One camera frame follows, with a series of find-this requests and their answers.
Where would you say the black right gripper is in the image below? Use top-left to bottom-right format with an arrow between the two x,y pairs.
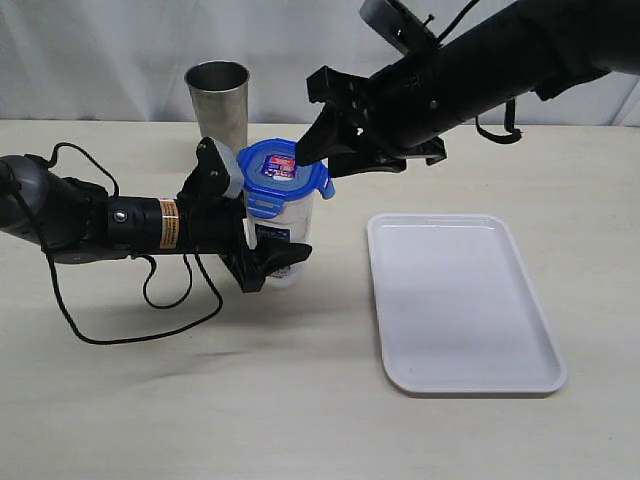
297,47 -> 446,178

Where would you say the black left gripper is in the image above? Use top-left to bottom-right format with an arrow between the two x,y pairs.
177,139 -> 312,293

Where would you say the clear plastic container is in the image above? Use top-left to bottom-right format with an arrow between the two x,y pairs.
242,192 -> 316,290

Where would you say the blue plastic lid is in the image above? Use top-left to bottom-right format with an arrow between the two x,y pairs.
237,138 -> 335,219

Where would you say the stainless steel cup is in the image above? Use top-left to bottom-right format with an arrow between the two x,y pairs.
184,60 -> 250,153

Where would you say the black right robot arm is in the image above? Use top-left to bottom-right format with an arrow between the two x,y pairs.
295,1 -> 639,178

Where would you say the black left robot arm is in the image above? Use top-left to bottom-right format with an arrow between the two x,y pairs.
1,137 -> 312,293

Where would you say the white plastic tray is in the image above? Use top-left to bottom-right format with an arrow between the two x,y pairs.
367,213 -> 568,397

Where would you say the white backdrop cloth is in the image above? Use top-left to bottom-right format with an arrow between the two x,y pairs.
0,0 -> 640,127

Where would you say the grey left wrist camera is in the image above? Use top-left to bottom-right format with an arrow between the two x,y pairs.
213,138 -> 244,199

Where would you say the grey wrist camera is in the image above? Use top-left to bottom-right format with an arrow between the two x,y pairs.
213,138 -> 244,199
359,0 -> 438,55

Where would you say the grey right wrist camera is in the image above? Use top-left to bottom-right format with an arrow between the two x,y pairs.
359,0 -> 438,55

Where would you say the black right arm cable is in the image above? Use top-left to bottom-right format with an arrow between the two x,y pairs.
424,0 -> 524,144

